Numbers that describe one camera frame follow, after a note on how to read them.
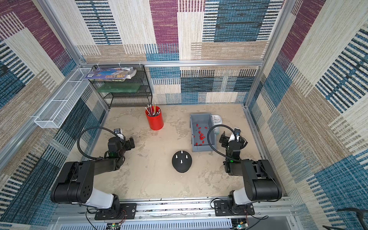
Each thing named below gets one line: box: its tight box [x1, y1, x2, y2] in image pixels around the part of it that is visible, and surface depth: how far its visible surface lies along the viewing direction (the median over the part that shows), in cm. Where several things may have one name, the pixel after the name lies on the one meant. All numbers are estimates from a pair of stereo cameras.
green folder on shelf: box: [96, 82, 141, 93], surface depth 96 cm
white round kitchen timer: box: [211, 114, 223, 129], surface depth 110 cm
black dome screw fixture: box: [172, 150, 193, 173], surface depth 84 cm
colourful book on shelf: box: [84, 66, 137, 81], surface depth 83 cm
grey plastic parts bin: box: [189, 113, 217, 153], surface depth 105 cm
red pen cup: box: [145, 105, 164, 131], surface depth 103 cm
